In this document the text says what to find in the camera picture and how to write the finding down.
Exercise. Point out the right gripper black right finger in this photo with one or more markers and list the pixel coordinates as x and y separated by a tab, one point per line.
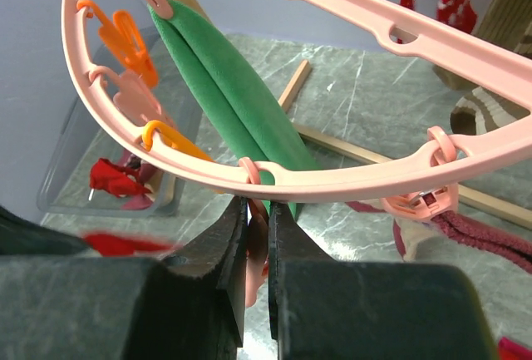
323	308

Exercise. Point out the brown sock pair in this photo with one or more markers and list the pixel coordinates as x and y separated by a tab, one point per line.
494	71

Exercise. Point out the red folded towel stack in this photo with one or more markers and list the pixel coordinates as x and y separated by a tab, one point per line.
511	350

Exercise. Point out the green hanging cloth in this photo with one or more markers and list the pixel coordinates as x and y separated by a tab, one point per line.
230	92

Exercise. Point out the pink round clip hanger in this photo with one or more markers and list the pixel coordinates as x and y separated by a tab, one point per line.
114	76

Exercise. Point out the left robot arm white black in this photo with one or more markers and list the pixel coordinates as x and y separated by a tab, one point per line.
22	237

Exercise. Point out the red sock front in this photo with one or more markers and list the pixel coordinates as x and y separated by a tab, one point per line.
114	179

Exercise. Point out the striped beige purple sock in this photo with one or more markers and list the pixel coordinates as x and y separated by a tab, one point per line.
149	177

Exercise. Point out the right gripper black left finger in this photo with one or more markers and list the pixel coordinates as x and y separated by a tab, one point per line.
185	304

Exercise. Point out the wooden clothes rack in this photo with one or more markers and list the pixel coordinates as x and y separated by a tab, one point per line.
355	107

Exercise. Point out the clear plastic bin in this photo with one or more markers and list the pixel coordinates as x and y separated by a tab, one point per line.
65	188

